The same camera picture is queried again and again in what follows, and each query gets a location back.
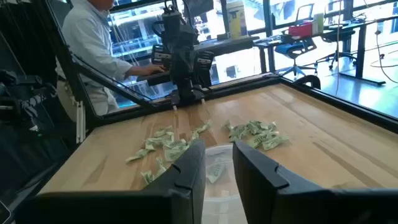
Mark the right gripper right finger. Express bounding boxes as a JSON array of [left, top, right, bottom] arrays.
[[231, 139, 398, 224]]

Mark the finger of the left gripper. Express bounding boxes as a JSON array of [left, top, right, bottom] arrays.
[[169, 90, 182, 112], [198, 86, 215, 105]]

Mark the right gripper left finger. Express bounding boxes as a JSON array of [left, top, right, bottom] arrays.
[[15, 139, 207, 224]]

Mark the white tea bag packet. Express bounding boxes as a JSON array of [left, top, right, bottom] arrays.
[[189, 119, 213, 142]]

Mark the clear plastic container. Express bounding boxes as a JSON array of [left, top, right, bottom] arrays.
[[201, 143, 249, 224]]

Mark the dark office desk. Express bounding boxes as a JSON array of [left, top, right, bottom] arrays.
[[136, 35, 261, 87]]

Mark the black rig brace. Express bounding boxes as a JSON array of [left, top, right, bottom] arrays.
[[72, 57, 157, 110]]

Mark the large office window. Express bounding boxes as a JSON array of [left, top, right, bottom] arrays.
[[106, 0, 275, 105]]

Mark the yellow cardboard box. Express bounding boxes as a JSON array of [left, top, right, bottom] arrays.
[[228, 1, 249, 40]]

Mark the blue office chair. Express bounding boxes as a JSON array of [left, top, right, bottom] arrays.
[[274, 36, 318, 78]]

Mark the black arched chair back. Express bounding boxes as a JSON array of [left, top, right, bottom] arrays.
[[291, 74, 322, 90]]

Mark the person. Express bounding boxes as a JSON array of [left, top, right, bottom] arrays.
[[55, 0, 166, 123]]

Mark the red storage box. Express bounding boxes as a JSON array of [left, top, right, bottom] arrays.
[[287, 21, 313, 40]]

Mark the black office chair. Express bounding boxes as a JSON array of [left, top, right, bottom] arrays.
[[315, 26, 359, 70]]

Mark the long black office desk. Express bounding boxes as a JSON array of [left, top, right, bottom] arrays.
[[252, 14, 398, 87]]

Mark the white metal bracket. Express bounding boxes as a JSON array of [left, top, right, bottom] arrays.
[[75, 100, 87, 144]]

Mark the black rig post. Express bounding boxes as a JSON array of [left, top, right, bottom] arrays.
[[42, 0, 95, 129]]

